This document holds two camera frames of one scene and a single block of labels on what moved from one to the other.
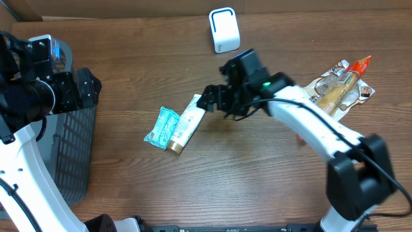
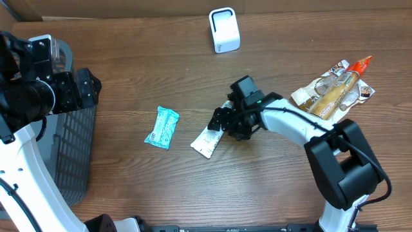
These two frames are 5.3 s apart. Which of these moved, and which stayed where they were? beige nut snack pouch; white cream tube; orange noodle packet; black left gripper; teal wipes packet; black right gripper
Moved: white cream tube; black right gripper
Stayed: teal wipes packet; beige nut snack pouch; black left gripper; orange noodle packet
